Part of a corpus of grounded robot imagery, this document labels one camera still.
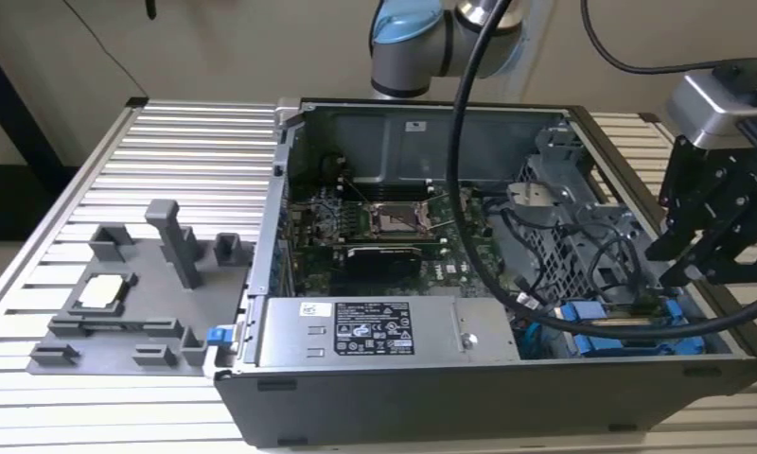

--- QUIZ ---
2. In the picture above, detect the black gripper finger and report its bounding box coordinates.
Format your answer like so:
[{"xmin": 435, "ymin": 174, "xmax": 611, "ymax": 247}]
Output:
[
  {"xmin": 660, "ymin": 182, "xmax": 757, "ymax": 288},
  {"xmin": 644, "ymin": 135, "xmax": 735, "ymax": 263}
]

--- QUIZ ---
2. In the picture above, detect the hard disk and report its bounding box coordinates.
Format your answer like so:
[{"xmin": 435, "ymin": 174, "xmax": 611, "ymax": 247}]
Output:
[{"xmin": 559, "ymin": 293, "xmax": 696, "ymax": 338}]

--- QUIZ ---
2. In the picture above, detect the perforated metal disk bay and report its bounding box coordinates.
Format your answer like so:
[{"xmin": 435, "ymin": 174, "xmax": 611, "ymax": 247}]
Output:
[{"xmin": 497, "ymin": 153, "xmax": 668, "ymax": 306}]

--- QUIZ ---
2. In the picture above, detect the blue disk carrier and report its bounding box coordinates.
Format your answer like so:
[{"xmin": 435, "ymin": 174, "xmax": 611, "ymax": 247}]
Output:
[{"xmin": 573, "ymin": 333, "xmax": 707, "ymax": 358}]

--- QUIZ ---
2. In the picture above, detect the green motherboard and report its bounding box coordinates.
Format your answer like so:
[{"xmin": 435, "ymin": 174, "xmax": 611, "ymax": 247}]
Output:
[{"xmin": 283, "ymin": 183, "xmax": 520, "ymax": 299}]

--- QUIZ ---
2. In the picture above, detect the grey metal bay cover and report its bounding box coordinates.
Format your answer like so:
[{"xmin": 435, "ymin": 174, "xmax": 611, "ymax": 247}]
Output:
[{"xmin": 331, "ymin": 114, "xmax": 539, "ymax": 184}]

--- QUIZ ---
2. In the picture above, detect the CPU socket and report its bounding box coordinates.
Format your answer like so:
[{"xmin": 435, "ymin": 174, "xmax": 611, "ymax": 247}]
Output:
[{"xmin": 359, "ymin": 198, "xmax": 443, "ymax": 238}]

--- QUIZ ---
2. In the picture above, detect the silver power supply unit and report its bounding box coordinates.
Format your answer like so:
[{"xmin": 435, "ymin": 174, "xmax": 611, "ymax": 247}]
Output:
[{"xmin": 255, "ymin": 296, "xmax": 523, "ymax": 368}]

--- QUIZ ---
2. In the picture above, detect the black graphics card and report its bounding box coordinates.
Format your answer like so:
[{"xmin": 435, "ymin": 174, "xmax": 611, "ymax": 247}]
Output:
[{"xmin": 332, "ymin": 243, "xmax": 425, "ymax": 297}]

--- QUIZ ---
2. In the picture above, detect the open black PC case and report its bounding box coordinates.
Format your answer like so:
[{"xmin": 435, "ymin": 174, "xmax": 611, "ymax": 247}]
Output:
[{"xmin": 212, "ymin": 96, "xmax": 757, "ymax": 449}]

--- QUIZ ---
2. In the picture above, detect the grey parts rack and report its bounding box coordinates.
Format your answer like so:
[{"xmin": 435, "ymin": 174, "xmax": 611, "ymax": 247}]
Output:
[{"xmin": 29, "ymin": 198, "xmax": 257, "ymax": 377}]

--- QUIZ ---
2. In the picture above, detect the silver CPU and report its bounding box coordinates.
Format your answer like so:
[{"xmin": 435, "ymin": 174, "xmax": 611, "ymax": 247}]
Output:
[{"xmin": 79, "ymin": 273, "xmax": 132, "ymax": 307}]

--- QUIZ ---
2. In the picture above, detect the black furniture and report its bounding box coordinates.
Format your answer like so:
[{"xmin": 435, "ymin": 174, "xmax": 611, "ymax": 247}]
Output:
[{"xmin": 0, "ymin": 23, "xmax": 81, "ymax": 243}]

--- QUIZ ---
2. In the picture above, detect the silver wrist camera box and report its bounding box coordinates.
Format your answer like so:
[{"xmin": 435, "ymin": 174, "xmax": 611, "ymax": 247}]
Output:
[{"xmin": 664, "ymin": 70, "xmax": 757, "ymax": 148}]

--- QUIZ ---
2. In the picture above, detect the black disk wire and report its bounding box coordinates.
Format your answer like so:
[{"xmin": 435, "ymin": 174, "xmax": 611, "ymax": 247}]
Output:
[
  {"xmin": 564, "ymin": 220, "xmax": 651, "ymax": 304},
  {"xmin": 499, "ymin": 205, "xmax": 548, "ymax": 311}
]

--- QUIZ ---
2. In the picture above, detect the thin black camera cable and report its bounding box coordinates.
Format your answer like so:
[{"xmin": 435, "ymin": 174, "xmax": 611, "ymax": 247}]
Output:
[{"xmin": 580, "ymin": 0, "xmax": 727, "ymax": 76}]

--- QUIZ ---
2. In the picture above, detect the thick black arm hose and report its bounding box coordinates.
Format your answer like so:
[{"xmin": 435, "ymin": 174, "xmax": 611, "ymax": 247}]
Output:
[{"xmin": 447, "ymin": 0, "xmax": 757, "ymax": 340}]

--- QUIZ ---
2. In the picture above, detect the blue wire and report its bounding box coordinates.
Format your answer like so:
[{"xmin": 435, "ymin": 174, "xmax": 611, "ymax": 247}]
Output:
[{"xmin": 520, "ymin": 320, "xmax": 547, "ymax": 358}]

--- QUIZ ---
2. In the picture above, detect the thin black wall cable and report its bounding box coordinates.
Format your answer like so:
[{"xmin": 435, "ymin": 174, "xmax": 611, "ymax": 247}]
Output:
[{"xmin": 61, "ymin": 0, "xmax": 148, "ymax": 97}]

